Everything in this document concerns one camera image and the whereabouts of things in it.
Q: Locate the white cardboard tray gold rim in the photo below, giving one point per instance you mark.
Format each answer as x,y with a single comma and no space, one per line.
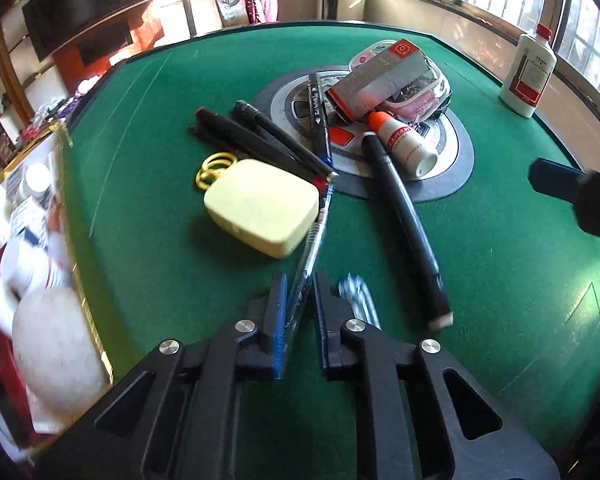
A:
80,280

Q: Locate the white bottle orange cap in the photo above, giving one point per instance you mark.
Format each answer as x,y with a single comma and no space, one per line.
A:
405,142

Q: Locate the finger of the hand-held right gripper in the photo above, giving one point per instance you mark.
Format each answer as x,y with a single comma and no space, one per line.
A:
555,176

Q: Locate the long black marker white end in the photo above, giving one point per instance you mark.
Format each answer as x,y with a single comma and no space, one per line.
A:
405,220

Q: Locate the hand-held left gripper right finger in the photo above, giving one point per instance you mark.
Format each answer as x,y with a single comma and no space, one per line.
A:
321,330

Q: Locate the yellow rectangular sponge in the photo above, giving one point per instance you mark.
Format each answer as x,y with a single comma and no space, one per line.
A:
260,205

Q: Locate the white pill bottle red label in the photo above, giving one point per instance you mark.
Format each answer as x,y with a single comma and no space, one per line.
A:
35,265

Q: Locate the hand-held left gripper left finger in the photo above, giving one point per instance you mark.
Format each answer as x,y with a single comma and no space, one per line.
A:
280,330

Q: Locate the white bottle red cap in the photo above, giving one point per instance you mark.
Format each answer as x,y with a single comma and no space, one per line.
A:
525,80

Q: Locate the black marker red tip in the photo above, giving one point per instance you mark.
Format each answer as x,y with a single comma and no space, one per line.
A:
240,137

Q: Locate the white plastic bottle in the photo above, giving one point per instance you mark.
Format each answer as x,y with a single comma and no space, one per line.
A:
0,305

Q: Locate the black flat television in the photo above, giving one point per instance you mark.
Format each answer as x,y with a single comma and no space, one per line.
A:
90,5

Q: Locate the plain black marker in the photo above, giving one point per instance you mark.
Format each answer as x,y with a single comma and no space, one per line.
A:
280,135

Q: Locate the red fabric pouch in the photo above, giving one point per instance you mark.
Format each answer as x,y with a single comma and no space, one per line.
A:
0,370

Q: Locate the black marker blue cap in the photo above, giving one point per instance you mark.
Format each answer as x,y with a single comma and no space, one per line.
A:
320,120

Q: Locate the clear blue ballpoint pen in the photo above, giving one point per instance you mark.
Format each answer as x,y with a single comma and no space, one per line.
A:
305,260
357,300

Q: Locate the beige round sponge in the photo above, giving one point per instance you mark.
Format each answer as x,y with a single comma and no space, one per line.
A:
60,350

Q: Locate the white pill bottle green label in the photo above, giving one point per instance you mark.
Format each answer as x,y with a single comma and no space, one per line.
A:
36,180

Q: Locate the grey box red end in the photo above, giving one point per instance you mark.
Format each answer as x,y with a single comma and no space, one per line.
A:
380,80

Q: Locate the clear plastic container pink contents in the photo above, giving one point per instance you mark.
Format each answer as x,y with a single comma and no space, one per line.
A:
425,95

